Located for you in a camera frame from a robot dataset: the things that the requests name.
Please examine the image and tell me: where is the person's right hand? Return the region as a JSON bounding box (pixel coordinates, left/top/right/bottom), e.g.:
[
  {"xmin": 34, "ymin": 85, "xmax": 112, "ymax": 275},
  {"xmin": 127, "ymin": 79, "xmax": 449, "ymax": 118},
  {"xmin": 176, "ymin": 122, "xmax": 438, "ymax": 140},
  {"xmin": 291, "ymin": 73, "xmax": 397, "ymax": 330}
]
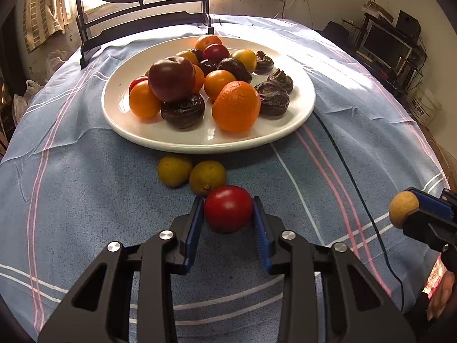
[{"xmin": 426, "ymin": 268, "xmax": 457, "ymax": 320}]

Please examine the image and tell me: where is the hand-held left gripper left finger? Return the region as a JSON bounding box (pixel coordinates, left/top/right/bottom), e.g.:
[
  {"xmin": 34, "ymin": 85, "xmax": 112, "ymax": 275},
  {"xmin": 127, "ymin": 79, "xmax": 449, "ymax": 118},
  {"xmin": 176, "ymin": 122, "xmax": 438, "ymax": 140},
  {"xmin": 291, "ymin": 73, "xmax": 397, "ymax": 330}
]
[{"xmin": 37, "ymin": 196, "xmax": 204, "ymax": 343}]

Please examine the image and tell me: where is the red cherry tomato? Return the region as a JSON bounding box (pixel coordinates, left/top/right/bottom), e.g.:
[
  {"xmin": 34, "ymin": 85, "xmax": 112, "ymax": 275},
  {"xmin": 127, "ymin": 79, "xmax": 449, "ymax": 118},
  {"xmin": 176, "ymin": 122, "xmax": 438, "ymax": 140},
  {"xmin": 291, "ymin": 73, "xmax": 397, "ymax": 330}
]
[{"xmin": 129, "ymin": 76, "xmax": 149, "ymax": 93}]

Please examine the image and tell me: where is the blue striped tablecloth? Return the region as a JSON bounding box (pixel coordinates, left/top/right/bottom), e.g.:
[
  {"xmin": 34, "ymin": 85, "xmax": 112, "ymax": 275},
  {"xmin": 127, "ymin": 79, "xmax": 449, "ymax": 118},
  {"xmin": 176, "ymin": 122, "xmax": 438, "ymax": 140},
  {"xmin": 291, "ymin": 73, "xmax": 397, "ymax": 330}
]
[{"xmin": 0, "ymin": 13, "xmax": 450, "ymax": 343}]

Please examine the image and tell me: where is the large dark red tomato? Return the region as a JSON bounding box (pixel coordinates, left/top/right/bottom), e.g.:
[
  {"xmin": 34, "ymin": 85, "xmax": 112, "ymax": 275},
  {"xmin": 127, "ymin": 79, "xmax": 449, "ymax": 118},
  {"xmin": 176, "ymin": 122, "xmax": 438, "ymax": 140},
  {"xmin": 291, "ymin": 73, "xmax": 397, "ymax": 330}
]
[{"xmin": 147, "ymin": 56, "xmax": 196, "ymax": 103}]

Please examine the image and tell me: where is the tan longan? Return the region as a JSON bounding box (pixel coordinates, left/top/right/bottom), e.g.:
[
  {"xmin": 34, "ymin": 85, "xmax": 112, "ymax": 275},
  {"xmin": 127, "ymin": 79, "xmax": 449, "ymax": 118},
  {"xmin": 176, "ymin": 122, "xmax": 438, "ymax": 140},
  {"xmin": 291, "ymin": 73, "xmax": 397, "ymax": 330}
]
[{"xmin": 388, "ymin": 191, "xmax": 420, "ymax": 228}]

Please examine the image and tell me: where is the white wall cable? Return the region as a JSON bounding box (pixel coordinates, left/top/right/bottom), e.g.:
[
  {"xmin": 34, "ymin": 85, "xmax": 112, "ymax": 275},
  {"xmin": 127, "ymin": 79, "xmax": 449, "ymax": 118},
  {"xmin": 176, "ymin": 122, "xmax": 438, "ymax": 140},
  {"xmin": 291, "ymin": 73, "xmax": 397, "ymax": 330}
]
[{"xmin": 275, "ymin": 0, "xmax": 297, "ymax": 18}]

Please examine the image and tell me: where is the white round plate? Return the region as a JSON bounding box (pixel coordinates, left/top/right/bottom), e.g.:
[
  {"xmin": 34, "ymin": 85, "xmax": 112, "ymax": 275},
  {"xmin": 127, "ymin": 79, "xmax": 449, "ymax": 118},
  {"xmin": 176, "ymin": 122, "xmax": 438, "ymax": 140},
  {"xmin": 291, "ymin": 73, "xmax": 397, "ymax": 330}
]
[{"xmin": 101, "ymin": 35, "xmax": 317, "ymax": 155}]

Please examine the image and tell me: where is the clear plastic bag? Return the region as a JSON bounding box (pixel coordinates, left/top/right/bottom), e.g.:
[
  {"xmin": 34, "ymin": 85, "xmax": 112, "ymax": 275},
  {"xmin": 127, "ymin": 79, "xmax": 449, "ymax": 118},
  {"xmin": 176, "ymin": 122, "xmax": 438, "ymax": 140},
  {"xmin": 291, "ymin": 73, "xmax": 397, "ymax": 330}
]
[{"xmin": 12, "ymin": 80, "xmax": 45, "ymax": 115}]

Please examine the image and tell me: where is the black cable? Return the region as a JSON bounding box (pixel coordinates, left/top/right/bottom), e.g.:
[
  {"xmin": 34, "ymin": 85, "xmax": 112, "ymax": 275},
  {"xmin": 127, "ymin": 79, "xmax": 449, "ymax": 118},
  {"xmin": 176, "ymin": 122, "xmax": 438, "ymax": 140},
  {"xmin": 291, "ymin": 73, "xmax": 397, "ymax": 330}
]
[{"xmin": 313, "ymin": 112, "xmax": 406, "ymax": 313}]

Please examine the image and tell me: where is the yellow round fruit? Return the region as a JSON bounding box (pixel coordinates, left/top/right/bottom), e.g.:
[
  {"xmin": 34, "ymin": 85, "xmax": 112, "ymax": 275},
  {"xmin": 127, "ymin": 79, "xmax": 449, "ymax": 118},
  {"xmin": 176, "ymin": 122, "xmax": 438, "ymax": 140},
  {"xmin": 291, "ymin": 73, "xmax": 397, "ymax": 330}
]
[
  {"xmin": 176, "ymin": 50, "xmax": 199, "ymax": 65},
  {"xmin": 230, "ymin": 49, "xmax": 258, "ymax": 73}
]

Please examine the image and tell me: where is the large orange mandarin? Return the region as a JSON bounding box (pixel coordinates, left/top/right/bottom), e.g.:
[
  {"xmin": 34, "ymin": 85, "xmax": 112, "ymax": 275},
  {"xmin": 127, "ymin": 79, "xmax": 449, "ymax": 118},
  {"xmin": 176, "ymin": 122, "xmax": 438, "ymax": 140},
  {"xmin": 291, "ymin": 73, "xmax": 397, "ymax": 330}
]
[{"xmin": 212, "ymin": 81, "xmax": 261, "ymax": 133}]

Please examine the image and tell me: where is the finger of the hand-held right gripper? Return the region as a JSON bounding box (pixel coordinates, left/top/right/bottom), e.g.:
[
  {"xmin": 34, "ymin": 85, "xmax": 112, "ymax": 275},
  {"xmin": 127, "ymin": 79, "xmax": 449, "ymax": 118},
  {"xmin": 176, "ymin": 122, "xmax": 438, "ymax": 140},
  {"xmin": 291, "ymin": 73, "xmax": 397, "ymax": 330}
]
[
  {"xmin": 407, "ymin": 187, "xmax": 457, "ymax": 222},
  {"xmin": 403, "ymin": 209, "xmax": 457, "ymax": 254}
]

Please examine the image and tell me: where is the dark red plum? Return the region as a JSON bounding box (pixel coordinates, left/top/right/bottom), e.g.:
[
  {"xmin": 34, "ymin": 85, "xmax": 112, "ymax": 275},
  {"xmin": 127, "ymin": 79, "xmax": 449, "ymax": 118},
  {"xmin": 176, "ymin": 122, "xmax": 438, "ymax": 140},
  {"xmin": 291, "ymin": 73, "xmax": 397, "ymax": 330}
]
[{"xmin": 202, "ymin": 43, "xmax": 230, "ymax": 63}]

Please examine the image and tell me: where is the black bag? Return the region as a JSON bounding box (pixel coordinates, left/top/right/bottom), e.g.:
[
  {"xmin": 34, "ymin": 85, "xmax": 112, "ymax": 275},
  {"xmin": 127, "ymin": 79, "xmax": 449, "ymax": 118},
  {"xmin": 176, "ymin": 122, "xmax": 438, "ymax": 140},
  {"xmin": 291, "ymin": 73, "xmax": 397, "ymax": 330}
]
[{"xmin": 321, "ymin": 21, "xmax": 354, "ymax": 41}]

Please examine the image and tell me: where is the black media stand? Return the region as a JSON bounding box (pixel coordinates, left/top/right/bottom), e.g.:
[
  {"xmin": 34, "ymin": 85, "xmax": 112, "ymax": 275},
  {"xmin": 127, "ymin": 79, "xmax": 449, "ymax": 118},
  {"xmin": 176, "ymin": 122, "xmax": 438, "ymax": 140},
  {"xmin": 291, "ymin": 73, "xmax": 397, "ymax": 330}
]
[{"xmin": 352, "ymin": 12, "xmax": 427, "ymax": 97}]

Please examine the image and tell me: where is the dark water chestnut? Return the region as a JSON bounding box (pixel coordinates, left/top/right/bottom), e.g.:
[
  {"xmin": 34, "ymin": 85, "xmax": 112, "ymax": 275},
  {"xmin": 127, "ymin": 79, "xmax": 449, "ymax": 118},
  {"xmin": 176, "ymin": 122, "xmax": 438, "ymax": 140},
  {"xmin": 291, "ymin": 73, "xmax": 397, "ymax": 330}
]
[
  {"xmin": 160, "ymin": 93, "xmax": 206, "ymax": 130},
  {"xmin": 266, "ymin": 68, "xmax": 294, "ymax": 93},
  {"xmin": 254, "ymin": 81, "xmax": 290, "ymax": 117},
  {"xmin": 253, "ymin": 50, "xmax": 275, "ymax": 75}
]

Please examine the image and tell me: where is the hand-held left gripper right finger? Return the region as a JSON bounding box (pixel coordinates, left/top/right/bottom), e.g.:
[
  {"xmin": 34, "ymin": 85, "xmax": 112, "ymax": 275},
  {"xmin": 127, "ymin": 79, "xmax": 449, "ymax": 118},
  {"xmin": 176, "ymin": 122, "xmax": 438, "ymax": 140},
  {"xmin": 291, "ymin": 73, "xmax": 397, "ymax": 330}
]
[{"xmin": 252, "ymin": 196, "xmax": 416, "ymax": 343}]

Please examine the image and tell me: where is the flat screen monitor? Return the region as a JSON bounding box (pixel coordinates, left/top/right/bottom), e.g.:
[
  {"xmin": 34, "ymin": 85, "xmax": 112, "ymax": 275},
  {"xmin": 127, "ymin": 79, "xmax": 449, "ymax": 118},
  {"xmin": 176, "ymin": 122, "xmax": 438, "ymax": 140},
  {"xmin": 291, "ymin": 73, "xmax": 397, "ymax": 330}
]
[{"xmin": 357, "ymin": 19, "xmax": 411, "ymax": 68}]

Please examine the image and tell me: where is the white plastic bucket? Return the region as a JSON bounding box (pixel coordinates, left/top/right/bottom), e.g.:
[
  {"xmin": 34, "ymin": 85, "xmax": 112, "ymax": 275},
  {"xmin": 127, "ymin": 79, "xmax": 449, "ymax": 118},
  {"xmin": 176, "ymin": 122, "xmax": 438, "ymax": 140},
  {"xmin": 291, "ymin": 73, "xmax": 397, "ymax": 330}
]
[{"xmin": 407, "ymin": 84, "xmax": 443, "ymax": 127}]

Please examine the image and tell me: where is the dark wrinkled fruit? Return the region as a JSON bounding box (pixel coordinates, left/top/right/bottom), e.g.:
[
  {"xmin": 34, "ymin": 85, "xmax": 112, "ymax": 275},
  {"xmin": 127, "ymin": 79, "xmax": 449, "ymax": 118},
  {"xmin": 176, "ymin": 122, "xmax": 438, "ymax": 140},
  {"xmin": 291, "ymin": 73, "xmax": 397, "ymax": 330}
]
[{"xmin": 217, "ymin": 57, "xmax": 253, "ymax": 84}]

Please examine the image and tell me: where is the black speaker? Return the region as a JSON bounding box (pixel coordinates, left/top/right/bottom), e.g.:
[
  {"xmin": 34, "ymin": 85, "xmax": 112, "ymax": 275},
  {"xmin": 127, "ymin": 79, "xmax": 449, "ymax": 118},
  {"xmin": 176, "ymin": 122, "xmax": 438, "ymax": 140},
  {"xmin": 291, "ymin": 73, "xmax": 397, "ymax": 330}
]
[{"xmin": 396, "ymin": 10, "xmax": 422, "ymax": 38}]

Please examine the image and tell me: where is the yellow-green round fruit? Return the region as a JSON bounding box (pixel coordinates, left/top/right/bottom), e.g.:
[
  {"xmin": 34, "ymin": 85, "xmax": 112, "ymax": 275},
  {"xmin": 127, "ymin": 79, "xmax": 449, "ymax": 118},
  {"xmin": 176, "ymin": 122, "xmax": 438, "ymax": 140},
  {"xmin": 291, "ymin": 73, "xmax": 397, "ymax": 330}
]
[
  {"xmin": 157, "ymin": 155, "xmax": 194, "ymax": 188},
  {"xmin": 189, "ymin": 161, "xmax": 228, "ymax": 196}
]

